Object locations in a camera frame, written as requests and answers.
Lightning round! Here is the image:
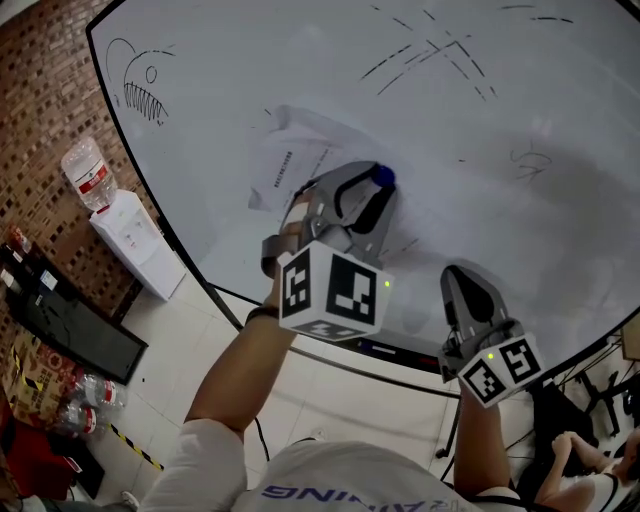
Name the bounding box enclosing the printed cardboard box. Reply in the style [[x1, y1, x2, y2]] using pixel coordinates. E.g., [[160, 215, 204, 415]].
[[0, 327, 79, 429]]

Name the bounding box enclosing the black whiteboard pen tray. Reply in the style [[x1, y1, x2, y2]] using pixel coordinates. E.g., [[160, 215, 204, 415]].
[[355, 338, 442, 375]]

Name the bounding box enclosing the black cable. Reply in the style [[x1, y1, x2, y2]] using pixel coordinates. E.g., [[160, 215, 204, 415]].
[[251, 414, 272, 462]]

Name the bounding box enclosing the yellow black striped tape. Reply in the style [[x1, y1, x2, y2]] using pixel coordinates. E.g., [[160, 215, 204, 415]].
[[106, 422, 166, 472]]

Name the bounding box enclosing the black flat screen panel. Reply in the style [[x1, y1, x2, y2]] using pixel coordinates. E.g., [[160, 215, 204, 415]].
[[8, 287, 150, 387]]

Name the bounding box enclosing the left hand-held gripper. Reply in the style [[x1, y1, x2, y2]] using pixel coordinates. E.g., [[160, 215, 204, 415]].
[[260, 160, 400, 343]]

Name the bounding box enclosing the person's left hand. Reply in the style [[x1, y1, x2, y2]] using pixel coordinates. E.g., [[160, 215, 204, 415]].
[[282, 192, 316, 247]]

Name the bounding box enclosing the person's right forearm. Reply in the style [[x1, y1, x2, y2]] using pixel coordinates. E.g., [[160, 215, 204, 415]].
[[452, 383, 517, 502]]

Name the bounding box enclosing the white printed sheet of paper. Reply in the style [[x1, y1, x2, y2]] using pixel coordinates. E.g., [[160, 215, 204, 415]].
[[247, 103, 431, 266]]

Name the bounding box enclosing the white whiteboard with black frame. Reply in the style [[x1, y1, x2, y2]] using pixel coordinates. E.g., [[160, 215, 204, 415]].
[[85, 0, 640, 387]]

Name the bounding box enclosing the dark wrist bracelet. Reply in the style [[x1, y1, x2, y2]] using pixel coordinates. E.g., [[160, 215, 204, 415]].
[[243, 304, 281, 327]]

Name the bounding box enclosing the person's left forearm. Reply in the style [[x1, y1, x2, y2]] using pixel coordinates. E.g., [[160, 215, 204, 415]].
[[183, 294, 297, 437]]

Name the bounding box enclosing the dark shelf with small items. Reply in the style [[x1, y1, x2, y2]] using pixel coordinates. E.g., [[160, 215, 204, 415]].
[[0, 223, 64, 306]]

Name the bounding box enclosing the white water dispenser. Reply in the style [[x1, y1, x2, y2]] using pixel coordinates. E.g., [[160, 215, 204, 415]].
[[88, 188, 188, 302]]

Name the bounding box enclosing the red bag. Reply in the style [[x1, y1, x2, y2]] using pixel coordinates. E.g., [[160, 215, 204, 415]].
[[0, 402, 107, 501]]

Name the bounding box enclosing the person's white shirt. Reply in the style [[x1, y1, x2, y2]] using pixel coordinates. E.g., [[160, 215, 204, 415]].
[[143, 417, 529, 512]]

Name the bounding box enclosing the clear plastic bottle red label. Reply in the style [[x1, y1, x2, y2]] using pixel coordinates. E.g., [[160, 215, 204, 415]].
[[49, 403, 109, 441], [74, 370, 129, 412]]

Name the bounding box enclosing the black office chair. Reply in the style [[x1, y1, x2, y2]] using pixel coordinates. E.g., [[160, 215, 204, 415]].
[[528, 367, 629, 451]]

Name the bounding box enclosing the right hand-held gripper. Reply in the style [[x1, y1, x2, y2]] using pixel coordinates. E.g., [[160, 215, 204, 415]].
[[437, 265, 547, 411]]

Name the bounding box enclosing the large clear water bottle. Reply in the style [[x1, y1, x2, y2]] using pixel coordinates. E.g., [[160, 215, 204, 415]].
[[60, 136, 119, 212]]

